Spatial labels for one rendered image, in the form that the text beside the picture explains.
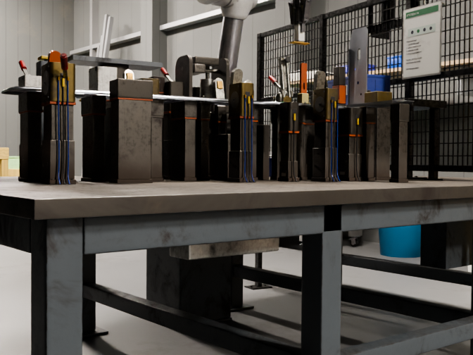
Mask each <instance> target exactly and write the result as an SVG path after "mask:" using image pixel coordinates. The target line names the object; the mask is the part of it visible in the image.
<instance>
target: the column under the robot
mask: <svg viewBox="0 0 473 355"><path fill-rule="evenodd" d="M146 299H148V300H150V301H154V302H157V303H159V304H163V305H166V306H170V307H173V308H175V309H179V310H181V311H186V312H188V313H192V314H194V315H197V316H201V317H204V318H207V319H211V320H214V321H217V322H223V321H227V320H232V318H231V317H230V316H231V256H223V257H215V258H209V259H196V260H186V259H180V258H176V257H172V256H170V248H169V247H167V248H159V249H147V250H146Z"/></svg>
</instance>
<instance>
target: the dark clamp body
mask: <svg viewBox="0 0 473 355"><path fill-rule="evenodd" d="M163 95H169V96H184V82H172V81H168V82H165V93H164V94H163ZM163 176H165V179H166V180H170V177H172V120H171V104H164V116H163Z"/></svg>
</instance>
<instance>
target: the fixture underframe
mask: <svg viewBox="0 0 473 355"><path fill-rule="evenodd" d="M411 225H421V245H420V265H419V264H413V263H405V262H400V261H391V260H386V259H377V258H372V257H366V256H358V255H352V254H344V253H343V232H348V231H356V230H371V229H379V228H394V227H403V226H411ZM301 235H302V277H301V276H297V275H290V274H286V273H279V272H275V271H271V270H265V269H261V268H254V267H250V266H244V265H243V264H244V254H255V253H262V252H269V251H278V250H279V238H280V237H292V236H301ZM0 245H4V246H6V247H10V248H14V249H17V250H21V251H25V252H27V253H31V355H82V338H85V337H93V336H97V335H105V334H108V331H107V330H104V329H102V328H99V327H97V326H96V302H98V303H100V304H103V305H106V306H109V307H111V308H114V309H117V310H119V311H123V312H125V313H128V314H131V315H133V316H136V317H139V318H142V319H144V320H148V321H150V322H152V323H156V324H158V325H162V326H164V327H166V328H170V329H172V330H175V331H178V332H180V333H183V334H185V335H188V336H191V337H195V338H197V339H199V340H203V341H205V342H208V343H211V344H214V345H216V346H219V347H222V348H224V349H228V350H230V351H233V352H236V353H238V354H241V355H418V354H423V353H426V352H428V351H433V350H435V349H440V348H443V347H447V346H450V345H452V344H457V343H459V342H464V341H467V340H470V355H473V198H461V199H435V200H421V201H394V202H379V203H366V204H338V205H324V206H297V207H283V208H256V209H241V210H228V211H201V212H186V213H159V214H146V215H131V216H104V217H90V218H63V219H49V220H31V219H27V218H20V217H16V216H9V215H5V214H0ZM167 247H169V248H170V256H172V257H176V258H180V259H186V260H196V259H209V258H215V257H223V256H231V312H235V311H242V310H246V309H253V308H254V306H251V305H248V304H243V279H244V280H250V281H254V282H259V283H263V284H266V285H272V286H275V287H281V288H285V289H291V290H294V291H298V292H301V348H299V347H295V346H293V345H290V344H286V343H283V342H280V341H277V340H273V339H270V338H268V337H264V336H261V335H257V334H255V333H252V332H248V331H245V330H242V329H239V328H235V327H232V326H230V325H226V324H224V323H219V322H217V321H214V320H211V319H207V318H204V317H201V316H197V315H194V314H192V313H188V312H186V311H181V310H179V309H175V308H173V307H170V306H166V305H163V304H159V303H157V302H154V301H150V300H148V299H144V298H141V297H137V296H134V295H132V294H128V293H125V292H121V291H119V290H116V289H112V288H109V287H106V286H103V285H99V284H96V254H103V253H112V252H120V251H135V250H143V249H159V248H167ZM342 265H345V266H353V267H358V268H366V269H370V270H378V271H383V272H387V273H395V274H400V275H408V276H413V277H417V278H425V279H430V280H438V281H442V282H450V283H455V284H459V285H467V286H472V292H471V310H468V309H462V308H458V307H454V306H446V305H443V304H436V303H432V302H428V301H422V300H418V299H411V298H407V297H401V296H397V295H392V294H386V293H382V292H375V291H372V290H368V289H361V288H357V287H351V286H347V285H342ZM470 265H472V272H466V271H461V270H452V269H449V268H458V267H463V266H470ZM341 301H344V302H348V303H352V304H357V305H361V306H366V307H370V308H374V309H379V310H383V311H389V312H392V313H398V314H402V315H405V316H411V317H414V318H420V319H424V320H430V321H433V322H437V323H440V324H438V325H433V326H429V327H426V328H422V329H419V330H413V331H410V332H405V333H402V334H399V335H394V336H390V337H385V338H382V339H379V340H374V341H371V342H366V343H363V344H358V345H355V346H352V347H346V348H343V349H340V347H341Z"/></svg>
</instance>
